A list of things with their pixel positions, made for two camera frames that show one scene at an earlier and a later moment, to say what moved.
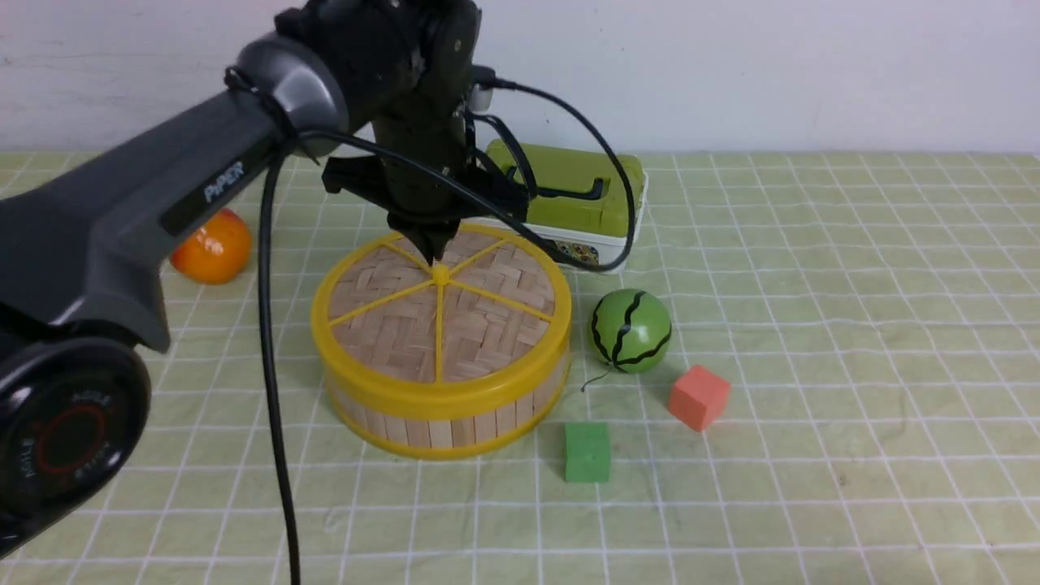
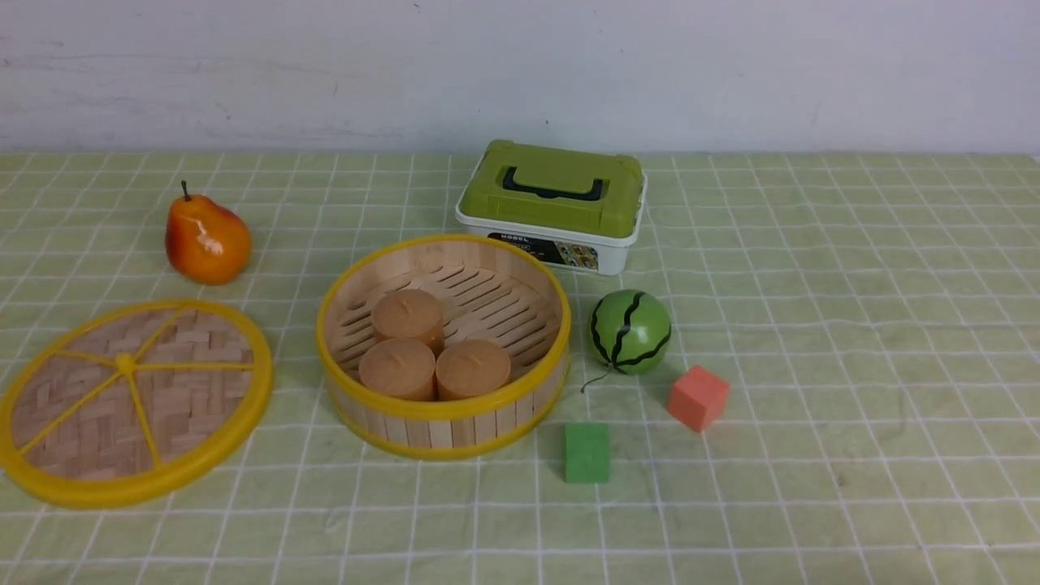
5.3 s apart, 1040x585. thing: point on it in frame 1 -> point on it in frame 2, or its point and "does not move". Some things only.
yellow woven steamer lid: x=490 y=320 -> x=132 y=400
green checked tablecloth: x=817 y=368 does not move
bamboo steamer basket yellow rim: x=446 y=392 does not move
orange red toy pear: x=215 y=252 does not move
